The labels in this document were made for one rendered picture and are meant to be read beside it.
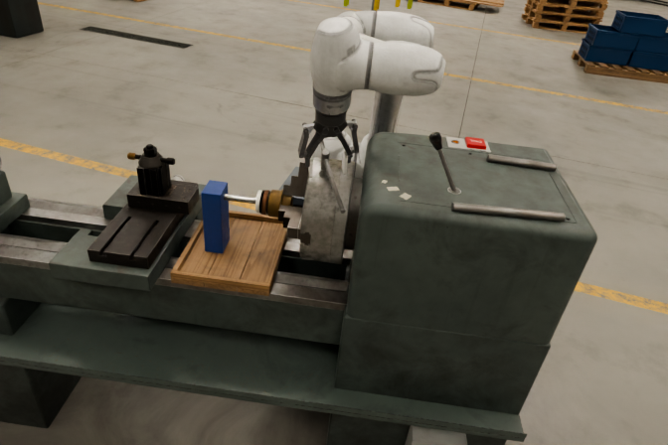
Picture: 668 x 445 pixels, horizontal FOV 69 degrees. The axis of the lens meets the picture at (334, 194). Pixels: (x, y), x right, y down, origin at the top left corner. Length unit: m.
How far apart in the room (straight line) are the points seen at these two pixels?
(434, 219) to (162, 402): 1.55
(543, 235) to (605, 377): 1.65
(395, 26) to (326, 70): 0.57
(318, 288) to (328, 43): 0.81
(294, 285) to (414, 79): 0.79
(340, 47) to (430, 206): 0.47
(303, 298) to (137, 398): 1.12
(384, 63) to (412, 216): 0.40
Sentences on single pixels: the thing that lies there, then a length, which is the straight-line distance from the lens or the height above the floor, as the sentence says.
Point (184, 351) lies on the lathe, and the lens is 1.82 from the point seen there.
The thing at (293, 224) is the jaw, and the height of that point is 1.10.
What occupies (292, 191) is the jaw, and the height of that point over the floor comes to 1.13.
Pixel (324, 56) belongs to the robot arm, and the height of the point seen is 1.62.
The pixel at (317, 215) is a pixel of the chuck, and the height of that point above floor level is 1.15.
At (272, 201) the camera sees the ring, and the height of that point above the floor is 1.11.
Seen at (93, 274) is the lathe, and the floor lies 0.90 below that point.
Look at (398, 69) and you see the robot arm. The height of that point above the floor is 1.61.
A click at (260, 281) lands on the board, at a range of 1.53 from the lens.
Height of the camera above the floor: 1.92
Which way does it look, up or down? 32 degrees down
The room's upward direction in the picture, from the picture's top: 6 degrees clockwise
